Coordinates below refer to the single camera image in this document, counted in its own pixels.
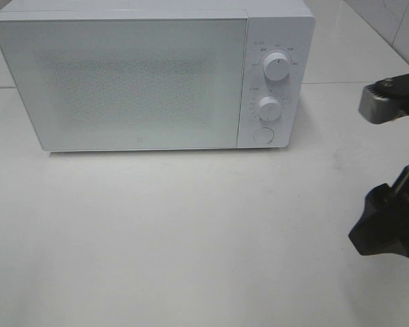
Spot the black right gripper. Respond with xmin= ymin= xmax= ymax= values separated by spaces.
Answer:
xmin=348 ymin=74 xmax=409 ymax=258

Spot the round white door button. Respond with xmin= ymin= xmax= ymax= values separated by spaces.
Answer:
xmin=253 ymin=127 xmax=274 ymax=144

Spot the white timer knob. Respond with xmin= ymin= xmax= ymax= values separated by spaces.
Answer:
xmin=257 ymin=96 xmax=282 ymax=122

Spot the white microwave door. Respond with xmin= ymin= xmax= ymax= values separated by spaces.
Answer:
xmin=0 ymin=19 xmax=247 ymax=151

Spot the upper white power knob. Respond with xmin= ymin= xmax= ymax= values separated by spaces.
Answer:
xmin=263 ymin=50 xmax=291 ymax=82

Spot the white microwave oven body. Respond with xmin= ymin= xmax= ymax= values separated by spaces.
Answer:
xmin=0 ymin=1 xmax=315 ymax=151

